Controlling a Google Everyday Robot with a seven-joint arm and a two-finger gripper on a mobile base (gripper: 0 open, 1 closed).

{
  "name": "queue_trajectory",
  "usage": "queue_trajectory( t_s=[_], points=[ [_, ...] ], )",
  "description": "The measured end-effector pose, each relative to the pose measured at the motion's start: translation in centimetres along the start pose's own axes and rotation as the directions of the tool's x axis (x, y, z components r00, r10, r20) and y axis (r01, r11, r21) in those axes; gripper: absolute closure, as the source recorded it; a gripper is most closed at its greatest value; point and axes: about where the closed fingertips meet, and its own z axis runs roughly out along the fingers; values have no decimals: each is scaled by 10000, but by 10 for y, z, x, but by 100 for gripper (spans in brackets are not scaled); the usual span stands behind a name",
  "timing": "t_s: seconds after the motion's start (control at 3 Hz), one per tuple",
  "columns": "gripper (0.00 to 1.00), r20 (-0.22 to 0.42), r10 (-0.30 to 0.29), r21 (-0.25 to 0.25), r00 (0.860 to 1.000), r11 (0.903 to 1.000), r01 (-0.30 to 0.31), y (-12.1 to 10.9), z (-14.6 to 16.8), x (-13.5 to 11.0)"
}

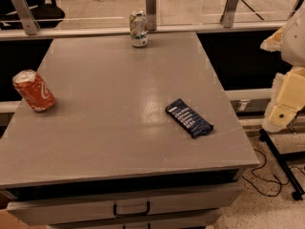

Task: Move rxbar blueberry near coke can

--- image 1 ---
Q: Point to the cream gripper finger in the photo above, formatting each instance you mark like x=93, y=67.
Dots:
x=287, y=100
x=274, y=42

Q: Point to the blue rxbar blueberry wrapper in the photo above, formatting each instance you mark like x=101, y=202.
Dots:
x=192, y=122

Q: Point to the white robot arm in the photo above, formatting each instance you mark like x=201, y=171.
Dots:
x=293, y=40

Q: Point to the white green soda can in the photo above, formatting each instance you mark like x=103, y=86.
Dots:
x=138, y=28

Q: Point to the red coke can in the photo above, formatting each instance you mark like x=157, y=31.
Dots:
x=32, y=87

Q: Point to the black stand base bar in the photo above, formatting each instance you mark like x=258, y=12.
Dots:
x=282, y=159

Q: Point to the grey cabinet drawer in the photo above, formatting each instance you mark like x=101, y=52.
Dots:
x=178, y=220
x=170, y=200

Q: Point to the lower grey cabinet drawer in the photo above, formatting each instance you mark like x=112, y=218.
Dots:
x=178, y=220

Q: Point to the black office chair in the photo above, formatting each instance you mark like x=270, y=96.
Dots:
x=45, y=12

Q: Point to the right metal railing bracket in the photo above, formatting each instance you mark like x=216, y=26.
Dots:
x=227, y=17

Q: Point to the metal railing bracket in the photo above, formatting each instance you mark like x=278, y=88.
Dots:
x=29, y=25
x=151, y=14
x=227, y=17

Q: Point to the middle metal railing bracket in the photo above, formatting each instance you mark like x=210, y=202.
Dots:
x=151, y=14

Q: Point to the black drawer handle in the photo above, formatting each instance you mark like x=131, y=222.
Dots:
x=134, y=210

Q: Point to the left metal railing bracket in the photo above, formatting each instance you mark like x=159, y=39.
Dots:
x=29, y=25

